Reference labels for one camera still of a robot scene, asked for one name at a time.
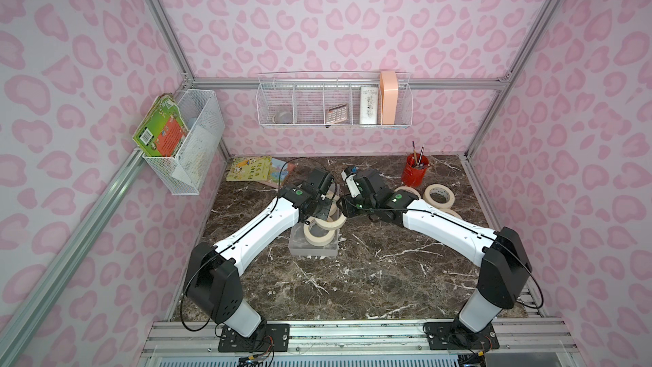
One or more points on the translucent plastic storage box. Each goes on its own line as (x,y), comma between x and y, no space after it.
(299,247)

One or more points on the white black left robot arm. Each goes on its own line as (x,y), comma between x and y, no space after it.
(213,277)

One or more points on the green red book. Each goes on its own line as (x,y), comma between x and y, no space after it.
(163,130)

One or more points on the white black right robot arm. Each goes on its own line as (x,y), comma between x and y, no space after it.
(504,267)

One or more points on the white mesh side basket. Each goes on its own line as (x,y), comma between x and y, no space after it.
(197,106)

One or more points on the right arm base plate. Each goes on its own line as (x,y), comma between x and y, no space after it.
(446,335)

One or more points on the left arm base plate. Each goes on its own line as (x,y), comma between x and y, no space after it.
(276,335)

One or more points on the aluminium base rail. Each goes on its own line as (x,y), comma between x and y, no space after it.
(370,342)

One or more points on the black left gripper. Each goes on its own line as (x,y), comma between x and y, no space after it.
(323,194)

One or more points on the pink plastic case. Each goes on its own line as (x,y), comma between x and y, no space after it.
(389,97)

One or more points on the white wire wall basket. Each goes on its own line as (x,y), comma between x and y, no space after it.
(309,94)

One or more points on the pink children's book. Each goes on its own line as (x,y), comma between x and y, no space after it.
(278,173)

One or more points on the white paper booklet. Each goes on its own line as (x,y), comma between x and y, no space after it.
(196,155)

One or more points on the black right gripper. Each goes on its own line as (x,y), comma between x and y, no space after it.
(354,200)

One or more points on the yellow green children's book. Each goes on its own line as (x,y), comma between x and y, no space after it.
(249,169)

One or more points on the clear round container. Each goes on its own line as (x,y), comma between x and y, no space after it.
(284,115)

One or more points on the white card box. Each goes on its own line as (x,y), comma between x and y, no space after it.
(369,102)

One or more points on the cream masking tape roll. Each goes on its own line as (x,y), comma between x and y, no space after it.
(329,224)
(410,190)
(333,196)
(316,236)
(439,196)

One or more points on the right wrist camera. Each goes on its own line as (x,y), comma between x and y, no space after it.
(348,175)

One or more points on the red metal pencil bucket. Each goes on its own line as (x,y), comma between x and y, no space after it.
(414,170)

